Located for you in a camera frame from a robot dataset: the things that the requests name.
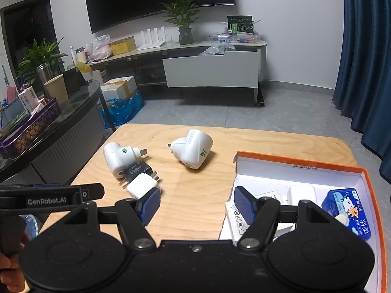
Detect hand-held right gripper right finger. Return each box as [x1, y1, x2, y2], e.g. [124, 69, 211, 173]
[234, 186, 326, 250]

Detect yellow box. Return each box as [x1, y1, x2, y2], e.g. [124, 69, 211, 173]
[110, 36, 136, 56]

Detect small white product box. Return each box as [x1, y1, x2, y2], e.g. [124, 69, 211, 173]
[224, 191, 283, 245]

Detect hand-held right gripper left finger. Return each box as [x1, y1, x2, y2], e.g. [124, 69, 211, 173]
[65, 186, 162, 250]

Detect purple patterned tin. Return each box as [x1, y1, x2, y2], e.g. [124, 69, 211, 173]
[0, 97, 62, 159]

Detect bamboo plant in glass vase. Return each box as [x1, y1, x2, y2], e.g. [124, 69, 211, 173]
[160, 0, 206, 46]

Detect white plastic bag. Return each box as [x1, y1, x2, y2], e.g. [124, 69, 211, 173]
[85, 34, 112, 61]

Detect black round glass table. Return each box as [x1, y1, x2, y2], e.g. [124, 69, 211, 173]
[0, 79, 117, 187]

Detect white plug-in heater green button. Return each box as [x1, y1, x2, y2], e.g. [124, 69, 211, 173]
[103, 142, 149, 179]

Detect white television cabinet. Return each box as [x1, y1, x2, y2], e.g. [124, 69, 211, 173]
[88, 40, 268, 107]

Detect person's left hand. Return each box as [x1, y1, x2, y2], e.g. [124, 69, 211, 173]
[0, 234, 27, 293]

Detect blue cartoon packet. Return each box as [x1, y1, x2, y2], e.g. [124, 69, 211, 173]
[321, 188, 372, 239]

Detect white power adapter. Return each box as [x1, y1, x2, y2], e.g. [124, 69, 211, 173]
[287, 186, 316, 208]

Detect black stand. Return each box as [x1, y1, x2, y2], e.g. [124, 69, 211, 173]
[63, 67, 87, 94]

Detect white medicine box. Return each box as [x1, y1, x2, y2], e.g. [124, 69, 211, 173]
[18, 86, 40, 113]

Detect grey plastic bag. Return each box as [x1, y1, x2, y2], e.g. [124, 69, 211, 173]
[198, 43, 236, 57]

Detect black charger plug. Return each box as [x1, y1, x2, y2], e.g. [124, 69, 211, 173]
[119, 160, 158, 187]

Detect waste basket with blue liner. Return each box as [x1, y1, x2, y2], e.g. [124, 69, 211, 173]
[18, 214, 42, 239]

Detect black green box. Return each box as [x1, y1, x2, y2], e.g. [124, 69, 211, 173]
[227, 15, 255, 35]

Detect dark blue curtain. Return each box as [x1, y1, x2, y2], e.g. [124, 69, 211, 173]
[332, 0, 391, 178]

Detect white foam box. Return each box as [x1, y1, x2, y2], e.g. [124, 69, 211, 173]
[100, 76, 138, 101]

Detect beige cup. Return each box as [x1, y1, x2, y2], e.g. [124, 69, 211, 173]
[44, 75, 69, 104]

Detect clear storage boxes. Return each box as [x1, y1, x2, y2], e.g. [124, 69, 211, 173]
[209, 31, 260, 45]

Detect steel thermos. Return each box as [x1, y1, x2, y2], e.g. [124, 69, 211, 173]
[37, 63, 55, 94]

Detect white plug-in heater green leaf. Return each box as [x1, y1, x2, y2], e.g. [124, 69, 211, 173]
[167, 129, 213, 170]

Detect leafy green houseplant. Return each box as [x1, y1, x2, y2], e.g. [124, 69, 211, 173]
[17, 37, 68, 86]

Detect white cube charger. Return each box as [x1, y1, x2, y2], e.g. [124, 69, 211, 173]
[126, 173, 161, 200]

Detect orange white cardboard box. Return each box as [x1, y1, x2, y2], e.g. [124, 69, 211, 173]
[218, 150, 384, 293]

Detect white router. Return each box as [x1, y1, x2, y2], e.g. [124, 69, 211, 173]
[136, 28, 167, 51]

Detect black wall television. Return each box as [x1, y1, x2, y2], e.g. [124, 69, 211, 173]
[82, 0, 236, 35]

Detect blue plastic bag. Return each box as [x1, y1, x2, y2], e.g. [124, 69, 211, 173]
[98, 91, 145, 129]

